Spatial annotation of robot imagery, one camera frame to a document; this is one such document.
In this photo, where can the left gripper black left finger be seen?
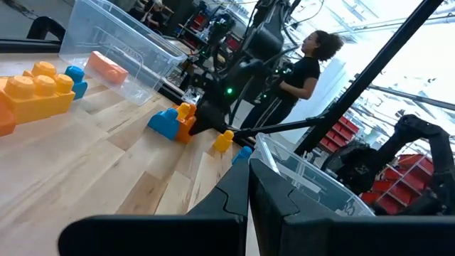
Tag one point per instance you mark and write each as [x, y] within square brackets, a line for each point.
[199, 234]

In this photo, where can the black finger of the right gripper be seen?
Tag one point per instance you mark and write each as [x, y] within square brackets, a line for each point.
[206, 113]
[217, 124]

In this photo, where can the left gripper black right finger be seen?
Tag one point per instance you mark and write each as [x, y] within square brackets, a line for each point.
[305, 234]

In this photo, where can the small yellow building block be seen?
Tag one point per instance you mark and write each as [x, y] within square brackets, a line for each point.
[223, 142]

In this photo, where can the orange building block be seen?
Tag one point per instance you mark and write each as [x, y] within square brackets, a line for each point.
[6, 119]
[185, 129]
[106, 67]

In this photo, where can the blue building block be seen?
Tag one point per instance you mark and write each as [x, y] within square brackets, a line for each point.
[242, 154]
[76, 83]
[163, 124]

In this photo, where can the large yellow building block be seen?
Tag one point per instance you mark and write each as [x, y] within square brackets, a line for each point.
[35, 103]

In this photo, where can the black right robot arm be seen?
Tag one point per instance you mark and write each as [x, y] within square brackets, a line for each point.
[264, 44]

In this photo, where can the black background robot arm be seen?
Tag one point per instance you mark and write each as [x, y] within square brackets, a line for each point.
[220, 28]
[412, 128]

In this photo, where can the large clear plastic bin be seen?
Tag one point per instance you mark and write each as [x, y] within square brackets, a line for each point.
[313, 177]

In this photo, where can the person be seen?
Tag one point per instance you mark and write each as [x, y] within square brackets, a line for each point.
[302, 74]
[155, 16]

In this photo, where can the red storage bin rack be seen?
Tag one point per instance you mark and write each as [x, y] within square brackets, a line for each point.
[392, 186]

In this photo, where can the black metal rig frame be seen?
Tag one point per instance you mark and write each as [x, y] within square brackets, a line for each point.
[377, 67]

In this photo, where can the black arched bracket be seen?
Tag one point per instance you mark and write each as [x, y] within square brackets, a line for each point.
[39, 23]

